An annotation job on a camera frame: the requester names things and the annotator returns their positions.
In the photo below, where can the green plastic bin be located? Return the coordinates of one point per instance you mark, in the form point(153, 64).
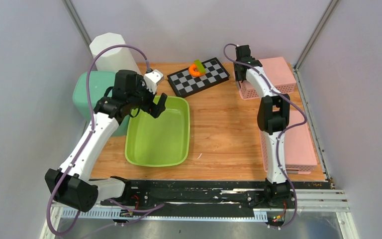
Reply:
point(99, 82)

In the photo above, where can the large white container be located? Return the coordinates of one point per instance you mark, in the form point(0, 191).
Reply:
point(115, 59)

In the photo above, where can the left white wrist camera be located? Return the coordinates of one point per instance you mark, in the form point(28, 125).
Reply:
point(152, 80)

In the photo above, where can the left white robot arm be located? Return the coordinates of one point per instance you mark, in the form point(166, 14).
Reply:
point(70, 184)

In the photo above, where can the green block toy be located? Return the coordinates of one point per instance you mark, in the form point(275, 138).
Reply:
point(199, 67)

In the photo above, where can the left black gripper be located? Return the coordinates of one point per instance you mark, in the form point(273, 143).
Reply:
point(158, 108)

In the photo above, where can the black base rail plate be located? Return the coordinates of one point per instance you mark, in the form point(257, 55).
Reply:
point(203, 199)

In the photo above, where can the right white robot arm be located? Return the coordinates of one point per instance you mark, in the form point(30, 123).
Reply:
point(272, 119)

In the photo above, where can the black white checkerboard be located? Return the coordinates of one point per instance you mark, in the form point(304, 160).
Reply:
point(185, 85)

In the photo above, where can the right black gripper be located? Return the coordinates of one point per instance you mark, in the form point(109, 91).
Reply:
point(238, 77)

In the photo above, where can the pink perforated basket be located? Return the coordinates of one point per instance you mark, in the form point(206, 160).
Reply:
point(277, 71)
point(300, 156)

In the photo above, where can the orange ring toy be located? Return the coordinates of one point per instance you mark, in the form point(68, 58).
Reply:
point(195, 72)

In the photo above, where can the green plastic tray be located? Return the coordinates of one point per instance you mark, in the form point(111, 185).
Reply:
point(163, 141)

